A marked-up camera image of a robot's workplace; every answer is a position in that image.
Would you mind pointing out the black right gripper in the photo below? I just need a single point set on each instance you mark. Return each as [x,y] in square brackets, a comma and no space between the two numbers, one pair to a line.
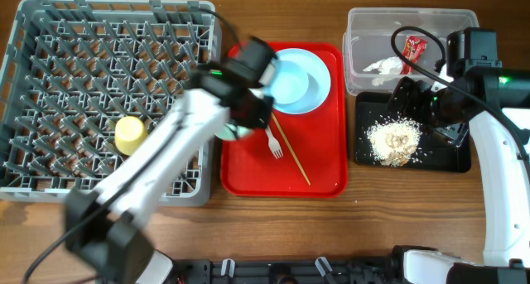
[419,90]

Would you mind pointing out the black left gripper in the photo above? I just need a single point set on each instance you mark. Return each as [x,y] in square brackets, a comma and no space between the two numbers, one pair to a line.
[267,108]

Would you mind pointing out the light blue bowl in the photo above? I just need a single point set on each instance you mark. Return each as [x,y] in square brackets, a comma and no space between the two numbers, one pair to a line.
[289,83]

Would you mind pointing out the rice food leftovers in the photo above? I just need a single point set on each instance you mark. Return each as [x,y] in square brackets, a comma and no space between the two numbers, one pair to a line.
[394,141]

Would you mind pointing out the white tissue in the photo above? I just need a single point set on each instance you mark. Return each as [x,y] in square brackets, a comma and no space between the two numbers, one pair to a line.
[388,66]

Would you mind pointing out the red snack wrapper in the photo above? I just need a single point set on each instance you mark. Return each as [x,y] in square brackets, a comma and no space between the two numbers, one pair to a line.
[414,48]

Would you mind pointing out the yellow plastic cup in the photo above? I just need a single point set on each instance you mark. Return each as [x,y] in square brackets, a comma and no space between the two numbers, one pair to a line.
[130,133]

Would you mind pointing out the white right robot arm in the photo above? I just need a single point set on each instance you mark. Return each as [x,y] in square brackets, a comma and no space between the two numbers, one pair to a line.
[495,104]

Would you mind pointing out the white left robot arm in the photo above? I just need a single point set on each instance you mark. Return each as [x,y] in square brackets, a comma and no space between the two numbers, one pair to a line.
[104,228]

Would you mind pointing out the black food waste tray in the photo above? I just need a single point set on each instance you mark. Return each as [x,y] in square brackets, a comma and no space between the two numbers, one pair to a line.
[432,153]

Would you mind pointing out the grey dishwasher rack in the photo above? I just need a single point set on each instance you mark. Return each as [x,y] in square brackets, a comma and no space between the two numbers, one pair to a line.
[73,68]

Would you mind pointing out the wooden chopstick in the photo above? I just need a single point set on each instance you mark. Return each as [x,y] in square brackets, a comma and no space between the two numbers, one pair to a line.
[291,150]

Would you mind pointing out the green saucer bowl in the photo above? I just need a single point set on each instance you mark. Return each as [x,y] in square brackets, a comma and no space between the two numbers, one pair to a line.
[231,132]

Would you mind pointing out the white plastic fork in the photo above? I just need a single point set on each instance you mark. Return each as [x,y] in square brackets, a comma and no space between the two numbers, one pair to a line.
[273,144]

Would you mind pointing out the light blue plate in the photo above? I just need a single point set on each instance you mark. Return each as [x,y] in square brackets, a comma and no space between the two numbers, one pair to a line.
[319,81]

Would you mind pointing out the red plastic tray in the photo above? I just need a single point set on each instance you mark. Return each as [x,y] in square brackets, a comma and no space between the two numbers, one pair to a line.
[318,138]

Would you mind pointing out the clear plastic bin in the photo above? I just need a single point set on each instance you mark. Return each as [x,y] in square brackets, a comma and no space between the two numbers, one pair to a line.
[367,40]

